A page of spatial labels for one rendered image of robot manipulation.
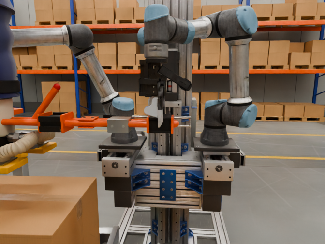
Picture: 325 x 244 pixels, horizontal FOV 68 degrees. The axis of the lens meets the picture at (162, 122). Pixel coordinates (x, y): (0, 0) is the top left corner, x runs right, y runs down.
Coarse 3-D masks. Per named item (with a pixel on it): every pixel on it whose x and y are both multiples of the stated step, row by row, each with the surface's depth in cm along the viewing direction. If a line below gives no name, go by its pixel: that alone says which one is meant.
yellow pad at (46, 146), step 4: (40, 144) 91; (44, 144) 93; (48, 144) 93; (52, 144) 94; (56, 144) 97; (36, 148) 88; (40, 148) 88; (44, 148) 88; (48, 148) 91; (52, 148) 94; (24, 152) 88; (28, 152) 88; (32, 152) 88; (36, 152) 88; (40, 152) 87; (44, 152) 88
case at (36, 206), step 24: (0, 192) 92; (24, 192) 92; (48, 192) 92; (72, 192) 92; (96, 192) 106; (0, 216) 76; (24, 216) 76; (48, 216) 76; (72, 216) 81; (96, 216) 106; (0, 240) 68; (24, 240) 68; (48, 240) 67; (72, 240) 81; (96, 240) 107
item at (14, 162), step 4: (8, 160) 73; (12, 160) 74; (16, 160) 75; (20, 160) 75; (24, 160) 76; (0, 164) 70; (4, 164) 71; (8, 164) 71; (12, 164) 71; (16, 164) 73; (20, 164) 74; (24, 164) 77; (0, 168) 69; (4, 168) 69; (8, 168) 69; (12, 168) 71; (16, 168) 73; (0, 172) 69; (4, 172) 69; (8, 172) 69
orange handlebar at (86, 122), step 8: (16, 112) 103; (8, 120) 78; (16, 120) 78; (24, 120) 78; (32, 120) 78; (72, 120) 77; (80, 120) 77; (88, 120) 76; (96, 120) 77; (104, 120) 77; (136, 120) 80; (144, 120) 80; (176, 120) 78
